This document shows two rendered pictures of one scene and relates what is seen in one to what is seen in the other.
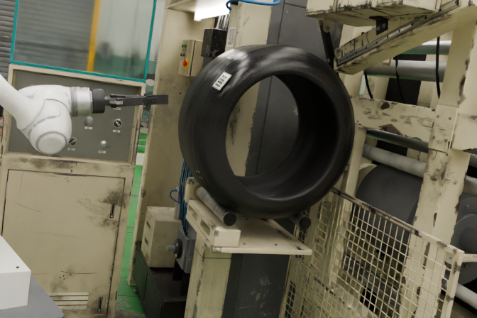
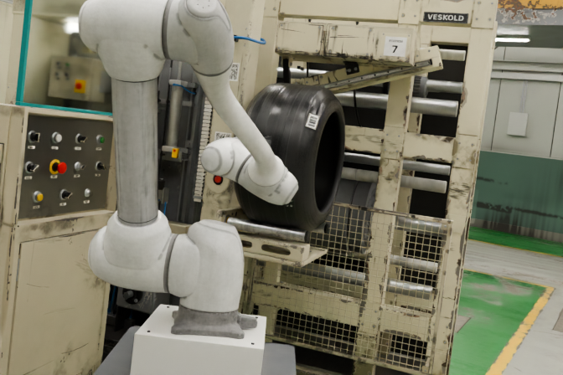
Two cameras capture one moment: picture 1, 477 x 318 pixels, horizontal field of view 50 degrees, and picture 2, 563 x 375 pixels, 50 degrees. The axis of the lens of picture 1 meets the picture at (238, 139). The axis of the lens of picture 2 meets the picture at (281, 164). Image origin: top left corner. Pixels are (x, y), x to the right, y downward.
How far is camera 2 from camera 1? 182 cm
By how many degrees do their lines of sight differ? 49
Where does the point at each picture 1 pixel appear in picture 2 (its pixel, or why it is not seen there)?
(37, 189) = (46, 259)
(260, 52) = (322, 95)
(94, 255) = (88, 323)
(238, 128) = not seen: hidden behind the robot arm
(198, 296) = not seen: hidden behind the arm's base
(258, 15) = (254, 52)
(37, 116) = (284, 172)
